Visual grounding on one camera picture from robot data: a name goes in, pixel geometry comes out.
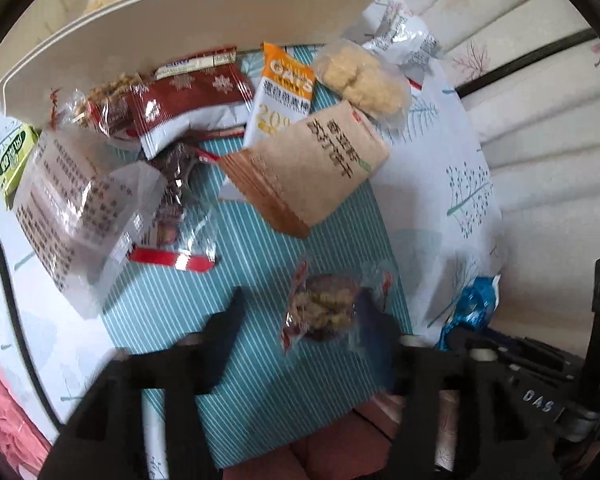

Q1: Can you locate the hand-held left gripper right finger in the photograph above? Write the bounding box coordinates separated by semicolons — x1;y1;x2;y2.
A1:
352;287;558;480

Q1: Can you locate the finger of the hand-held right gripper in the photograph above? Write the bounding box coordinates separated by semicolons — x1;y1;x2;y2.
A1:
450;327;576;376

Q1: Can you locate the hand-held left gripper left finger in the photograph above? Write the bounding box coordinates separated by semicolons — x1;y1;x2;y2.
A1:
40;287;248;480

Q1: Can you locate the clear walnut date packet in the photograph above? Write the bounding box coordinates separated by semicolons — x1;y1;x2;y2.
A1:
279;259;398;358

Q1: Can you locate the dark snack packet red edge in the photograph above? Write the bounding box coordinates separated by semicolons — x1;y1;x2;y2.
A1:
127;142;221;273

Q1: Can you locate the brown kraft paper packet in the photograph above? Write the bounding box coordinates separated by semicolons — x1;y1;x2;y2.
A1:
217;100;391;240

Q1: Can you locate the clear packet with printed text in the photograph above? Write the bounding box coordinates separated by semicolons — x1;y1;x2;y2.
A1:
12;127;168;321

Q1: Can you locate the red snowflake snack packet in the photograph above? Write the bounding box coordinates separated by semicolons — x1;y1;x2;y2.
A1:
127;62;256;161

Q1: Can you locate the orange white oat bar packet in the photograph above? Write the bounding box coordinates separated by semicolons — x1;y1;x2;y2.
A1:
242;42;316;153

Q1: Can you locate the clear nut brittle packet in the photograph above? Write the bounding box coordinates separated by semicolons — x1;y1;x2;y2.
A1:
47;72;141;136

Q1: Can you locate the dark red striped-label packet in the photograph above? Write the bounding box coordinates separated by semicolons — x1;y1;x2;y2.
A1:
152;46;238;81

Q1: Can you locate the white blue-print snack packet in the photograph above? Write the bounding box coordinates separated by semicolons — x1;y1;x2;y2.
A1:
362;0;443;68

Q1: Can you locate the white plastic bin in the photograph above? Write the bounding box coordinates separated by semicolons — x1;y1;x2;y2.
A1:
0;0;388;128

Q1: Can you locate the blue foil candy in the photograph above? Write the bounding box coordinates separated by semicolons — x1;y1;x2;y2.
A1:
434;274;502;352

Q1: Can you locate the pink blanket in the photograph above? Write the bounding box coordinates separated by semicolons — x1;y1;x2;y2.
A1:
0;330;56;480

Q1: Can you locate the green snack packet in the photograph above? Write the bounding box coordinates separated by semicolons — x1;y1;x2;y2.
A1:
0;124;42;211

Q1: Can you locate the black cable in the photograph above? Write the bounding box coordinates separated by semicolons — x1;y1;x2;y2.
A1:
0;207;68;431

